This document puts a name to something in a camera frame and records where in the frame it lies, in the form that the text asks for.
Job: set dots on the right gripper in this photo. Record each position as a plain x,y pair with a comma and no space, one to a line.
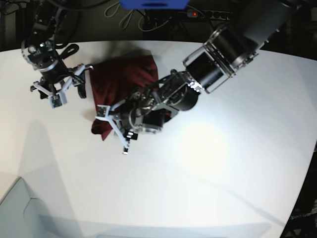
54,84

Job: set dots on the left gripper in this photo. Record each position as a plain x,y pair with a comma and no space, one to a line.
128,119

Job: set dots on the dark red t-shirt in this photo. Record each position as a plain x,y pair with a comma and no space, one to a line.
118,78

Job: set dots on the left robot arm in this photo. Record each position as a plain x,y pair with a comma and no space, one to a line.
230,47

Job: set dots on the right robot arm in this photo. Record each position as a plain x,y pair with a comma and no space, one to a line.
40,51

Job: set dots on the blue box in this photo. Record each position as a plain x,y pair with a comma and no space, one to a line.
154,4

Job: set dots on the black power strip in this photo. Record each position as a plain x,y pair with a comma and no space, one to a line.
211,14

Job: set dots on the white bin at corner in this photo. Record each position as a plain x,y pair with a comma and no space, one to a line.
22,216

